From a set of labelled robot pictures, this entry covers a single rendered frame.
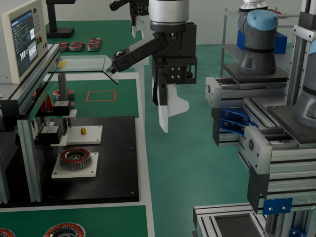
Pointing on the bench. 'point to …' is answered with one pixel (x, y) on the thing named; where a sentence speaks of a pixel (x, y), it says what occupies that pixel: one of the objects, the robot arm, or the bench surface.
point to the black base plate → (52, 193)
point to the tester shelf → (27, 84)
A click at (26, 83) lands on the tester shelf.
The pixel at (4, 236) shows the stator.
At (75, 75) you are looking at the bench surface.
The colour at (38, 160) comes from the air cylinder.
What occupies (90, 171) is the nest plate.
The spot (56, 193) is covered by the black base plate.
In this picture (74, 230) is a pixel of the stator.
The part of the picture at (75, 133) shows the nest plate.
